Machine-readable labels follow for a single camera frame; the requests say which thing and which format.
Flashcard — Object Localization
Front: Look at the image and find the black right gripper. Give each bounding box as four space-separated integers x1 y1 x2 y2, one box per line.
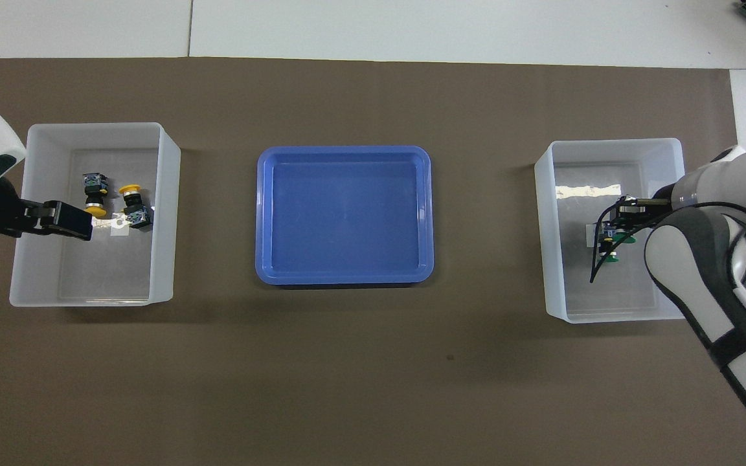
600 193 679 243

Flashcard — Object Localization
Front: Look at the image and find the yellow push button switch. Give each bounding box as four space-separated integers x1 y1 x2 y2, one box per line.
119 183 154 233
83 172 110 217

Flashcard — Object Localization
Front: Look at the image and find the translucent white plastic box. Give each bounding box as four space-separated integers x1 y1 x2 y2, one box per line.
9 122 182 308
534 137 703 323

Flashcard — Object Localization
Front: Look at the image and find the blue plastic tray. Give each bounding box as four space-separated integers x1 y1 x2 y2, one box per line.
255 145 435 286

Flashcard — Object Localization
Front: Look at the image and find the brown paper table mat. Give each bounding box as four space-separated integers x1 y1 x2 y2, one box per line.
0 57 746 466

